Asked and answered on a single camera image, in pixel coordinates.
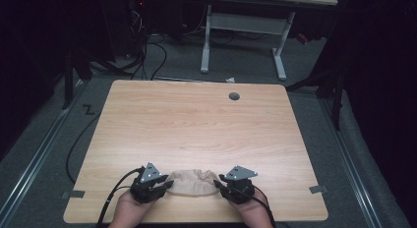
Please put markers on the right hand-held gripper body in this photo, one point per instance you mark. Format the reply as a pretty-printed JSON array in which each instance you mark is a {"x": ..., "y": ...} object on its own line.
[{"x": 241, "y": 187}]

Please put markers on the person's left hand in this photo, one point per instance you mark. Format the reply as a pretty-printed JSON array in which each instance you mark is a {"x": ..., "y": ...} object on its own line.
[{"x": 131, "y": 210}]

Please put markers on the black metal stand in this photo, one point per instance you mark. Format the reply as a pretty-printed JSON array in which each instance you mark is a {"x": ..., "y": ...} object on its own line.
[
  {"x": 337, "y": 100},
  {"x": 68, "y": 80}
]

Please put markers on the white-legged desk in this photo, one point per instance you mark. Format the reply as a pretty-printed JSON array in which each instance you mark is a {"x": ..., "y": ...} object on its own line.
[{"x": 246, "y": 23}]

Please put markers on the metal floor rail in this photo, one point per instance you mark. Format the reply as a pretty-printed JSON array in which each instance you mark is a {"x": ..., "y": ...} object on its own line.
[
  {"x": 36, "y": 159},
  {"x": 350, "y": 169}
]

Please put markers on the person's right hand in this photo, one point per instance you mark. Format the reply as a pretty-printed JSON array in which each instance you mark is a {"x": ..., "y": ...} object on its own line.
[{"x": 250, "y": 211}]

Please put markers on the grey tape piece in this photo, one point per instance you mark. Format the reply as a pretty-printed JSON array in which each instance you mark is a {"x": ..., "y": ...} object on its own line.
[
  {"x": 73, "y": 194},
  {"x": 318, "y": 189}
]

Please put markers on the red object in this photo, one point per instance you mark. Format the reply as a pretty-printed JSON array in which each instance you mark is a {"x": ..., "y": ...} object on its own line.
[{"x": 301, "y": 38}]

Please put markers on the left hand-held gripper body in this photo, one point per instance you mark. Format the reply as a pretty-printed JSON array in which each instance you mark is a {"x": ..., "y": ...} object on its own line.
[{"x": 146, "y": 188}]

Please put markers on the white crumpled paper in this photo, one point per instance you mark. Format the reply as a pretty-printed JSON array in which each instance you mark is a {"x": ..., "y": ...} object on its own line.
[{"x": 230, "y": 80}]

